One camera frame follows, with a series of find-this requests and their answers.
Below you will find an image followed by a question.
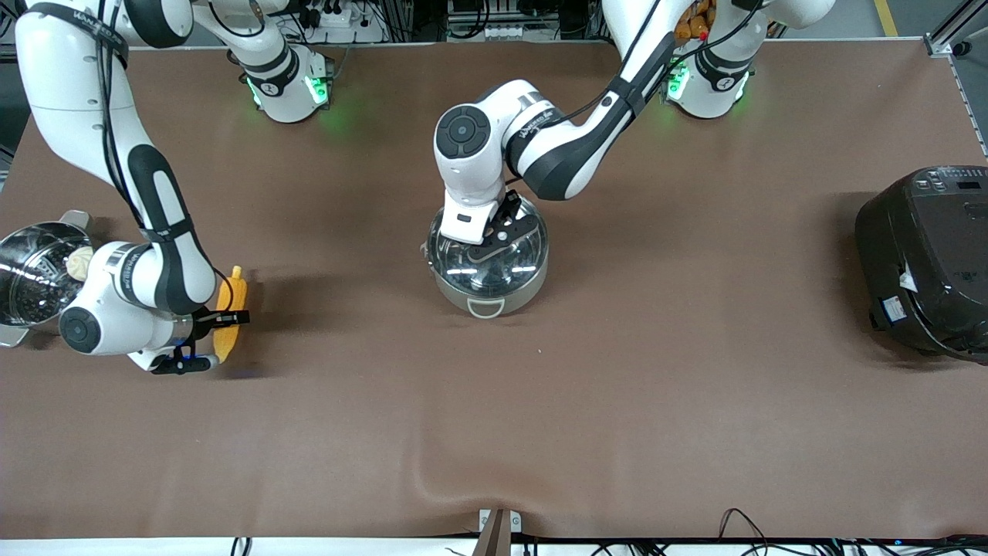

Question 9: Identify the yellow knitted corn cob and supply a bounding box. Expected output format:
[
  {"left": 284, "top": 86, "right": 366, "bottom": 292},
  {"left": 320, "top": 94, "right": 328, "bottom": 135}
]
[{"left": 212, "top": 265, "right": 250, "bottom": 364}]

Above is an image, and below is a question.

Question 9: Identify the glass pot lid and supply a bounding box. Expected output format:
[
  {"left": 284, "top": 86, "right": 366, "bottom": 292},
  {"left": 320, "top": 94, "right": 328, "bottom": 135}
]
[{"left": 427, "top": 193, "right": 551, "bottom": 299}]

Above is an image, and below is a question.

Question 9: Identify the steel cooking pot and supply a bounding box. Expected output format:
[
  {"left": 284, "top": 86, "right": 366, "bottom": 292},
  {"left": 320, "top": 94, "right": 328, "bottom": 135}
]
[{"left": 421, "top": 232, "right": 551, "bottom": 319}]

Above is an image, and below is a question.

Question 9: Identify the steel steamer pot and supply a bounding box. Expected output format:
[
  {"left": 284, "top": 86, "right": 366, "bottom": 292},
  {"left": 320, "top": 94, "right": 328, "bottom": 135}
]
[{"left": 0, "top": 210, "right": 97, "bottom": 349}]

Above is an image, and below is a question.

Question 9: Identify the brown table mat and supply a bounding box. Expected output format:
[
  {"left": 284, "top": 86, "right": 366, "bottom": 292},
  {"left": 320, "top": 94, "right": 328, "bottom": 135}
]
[{"left": 0, "top": 40, "right": 988, "bottom": 541}]

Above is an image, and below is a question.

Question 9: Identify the white power strip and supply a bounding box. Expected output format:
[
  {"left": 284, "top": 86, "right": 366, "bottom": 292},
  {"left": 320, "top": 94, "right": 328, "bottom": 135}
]
[{"left": 307, "top": 2, "right": 357, "bottom": 29}]

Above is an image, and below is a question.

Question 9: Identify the orange snack bag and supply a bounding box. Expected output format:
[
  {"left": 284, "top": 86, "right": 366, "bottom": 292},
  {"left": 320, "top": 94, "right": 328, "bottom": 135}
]
[{"left": 674, "top": 0, "right": 711, "bottom": 42}]

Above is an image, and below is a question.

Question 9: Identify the black rice cooker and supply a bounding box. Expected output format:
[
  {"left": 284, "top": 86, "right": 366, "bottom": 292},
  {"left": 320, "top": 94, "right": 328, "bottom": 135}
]
[{"left": 855, "top": 164, "right": 988, "bottom": 364}]

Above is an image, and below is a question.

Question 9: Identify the metal table edge bracket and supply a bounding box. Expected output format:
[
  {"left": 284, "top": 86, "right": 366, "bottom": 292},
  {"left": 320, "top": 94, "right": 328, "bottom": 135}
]
[{"left": 472, "top": 507, "right": 523, "bottom": 556}]

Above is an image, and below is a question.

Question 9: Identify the black looped cable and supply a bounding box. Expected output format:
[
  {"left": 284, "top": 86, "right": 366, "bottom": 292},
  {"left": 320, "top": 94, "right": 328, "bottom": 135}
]
[{"left": 718, "top": 507, "right": 774, "bottom": 543}]

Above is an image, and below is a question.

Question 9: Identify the aluminium frame profile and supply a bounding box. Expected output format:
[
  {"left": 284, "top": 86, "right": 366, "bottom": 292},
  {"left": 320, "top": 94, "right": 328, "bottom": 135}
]
[{"left": 925, "top": 0, "right": 988, "bottom": 59}]

